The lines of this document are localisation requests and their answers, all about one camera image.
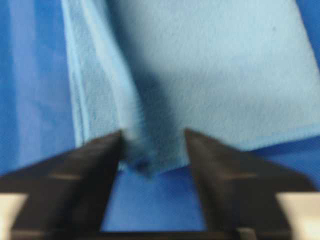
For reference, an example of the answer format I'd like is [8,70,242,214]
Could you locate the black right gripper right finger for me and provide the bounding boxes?
[184,129,317,240]

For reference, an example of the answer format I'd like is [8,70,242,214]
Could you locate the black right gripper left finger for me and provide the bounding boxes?
[0,131,125,240]

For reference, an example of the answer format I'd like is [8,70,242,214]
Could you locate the light blue towel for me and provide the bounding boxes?
[61,0,320,175]

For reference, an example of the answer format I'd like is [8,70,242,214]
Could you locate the blue table cloth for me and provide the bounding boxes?
[0,0,320,231]

